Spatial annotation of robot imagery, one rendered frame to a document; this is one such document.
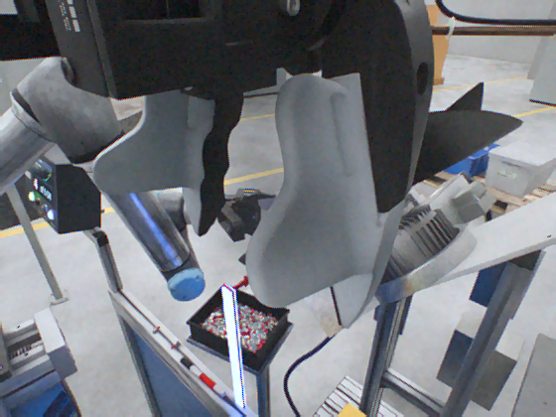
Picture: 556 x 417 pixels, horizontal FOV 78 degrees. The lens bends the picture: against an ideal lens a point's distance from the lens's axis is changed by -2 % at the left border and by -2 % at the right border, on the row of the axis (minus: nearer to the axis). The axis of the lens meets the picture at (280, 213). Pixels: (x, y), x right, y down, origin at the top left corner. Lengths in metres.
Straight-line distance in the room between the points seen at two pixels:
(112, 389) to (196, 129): 1.91
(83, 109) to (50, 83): 0.06
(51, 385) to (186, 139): 0.81
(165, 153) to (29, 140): 0.60
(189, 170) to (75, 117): 0.43
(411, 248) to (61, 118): 0.66
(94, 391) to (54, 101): 1.64
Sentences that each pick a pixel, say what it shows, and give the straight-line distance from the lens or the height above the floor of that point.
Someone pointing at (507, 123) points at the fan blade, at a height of 1.42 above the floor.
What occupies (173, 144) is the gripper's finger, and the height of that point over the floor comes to 1.53.
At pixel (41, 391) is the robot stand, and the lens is 0.93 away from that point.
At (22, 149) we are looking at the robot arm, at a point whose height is 1.37.
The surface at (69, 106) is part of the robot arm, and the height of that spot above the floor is 1.46.
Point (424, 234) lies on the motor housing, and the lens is 0.79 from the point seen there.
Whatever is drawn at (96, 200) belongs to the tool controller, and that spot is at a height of 1.13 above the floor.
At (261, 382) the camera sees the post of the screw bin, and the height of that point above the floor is 0.64.
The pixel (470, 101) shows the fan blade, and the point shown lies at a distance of 0.96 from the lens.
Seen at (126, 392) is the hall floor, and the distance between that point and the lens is 1.99.
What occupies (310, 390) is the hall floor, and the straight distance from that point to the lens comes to 1.87.
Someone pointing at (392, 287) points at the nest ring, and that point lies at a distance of 0.78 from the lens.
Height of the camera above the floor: 1.58
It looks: 31 degrees down
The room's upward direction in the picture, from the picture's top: straight up
